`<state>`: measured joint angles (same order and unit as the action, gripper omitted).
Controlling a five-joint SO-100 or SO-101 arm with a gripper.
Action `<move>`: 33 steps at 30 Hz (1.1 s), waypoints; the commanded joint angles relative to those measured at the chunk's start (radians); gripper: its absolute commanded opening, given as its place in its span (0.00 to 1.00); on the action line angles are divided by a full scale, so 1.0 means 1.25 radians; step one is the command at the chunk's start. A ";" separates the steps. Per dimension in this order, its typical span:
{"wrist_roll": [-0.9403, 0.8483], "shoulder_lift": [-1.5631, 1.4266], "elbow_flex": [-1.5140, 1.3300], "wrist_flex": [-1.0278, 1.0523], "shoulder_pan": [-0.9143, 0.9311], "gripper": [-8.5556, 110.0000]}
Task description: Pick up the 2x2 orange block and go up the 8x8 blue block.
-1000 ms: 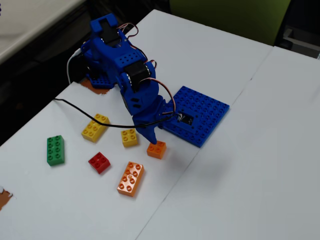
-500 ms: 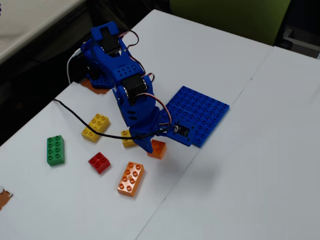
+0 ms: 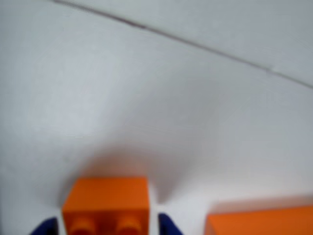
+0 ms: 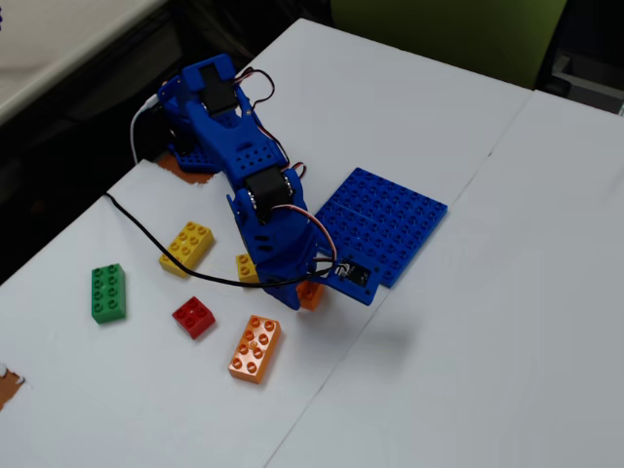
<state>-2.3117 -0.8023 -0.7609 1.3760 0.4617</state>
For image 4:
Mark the wrist camera on blue mount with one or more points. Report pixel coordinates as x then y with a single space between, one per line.
356 275

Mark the orange 2x4 toy brick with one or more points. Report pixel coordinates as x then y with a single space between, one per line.
254 348

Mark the yellow 2x4 toy brick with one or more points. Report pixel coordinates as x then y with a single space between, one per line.
187 246

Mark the blue 8x8 studded baseplate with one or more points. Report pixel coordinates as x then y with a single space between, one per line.
390 214

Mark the green chair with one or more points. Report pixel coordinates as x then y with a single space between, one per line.
439 34

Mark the red 2x2 toy brick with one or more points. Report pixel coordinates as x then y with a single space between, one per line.
194 317

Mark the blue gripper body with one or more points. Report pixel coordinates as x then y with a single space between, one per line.
284 289

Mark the yellow 2x2 toy brick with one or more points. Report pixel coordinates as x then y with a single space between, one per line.
245 268

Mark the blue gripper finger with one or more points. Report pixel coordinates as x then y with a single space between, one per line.
285 296

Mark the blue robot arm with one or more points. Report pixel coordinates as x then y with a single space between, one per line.
244 156

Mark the white desk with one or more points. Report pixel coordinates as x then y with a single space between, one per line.
49 44

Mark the green 2x4 toy brick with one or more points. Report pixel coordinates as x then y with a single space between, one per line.
108 292

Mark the orange 2x2 toy brick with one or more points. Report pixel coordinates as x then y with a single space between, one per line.
312 295

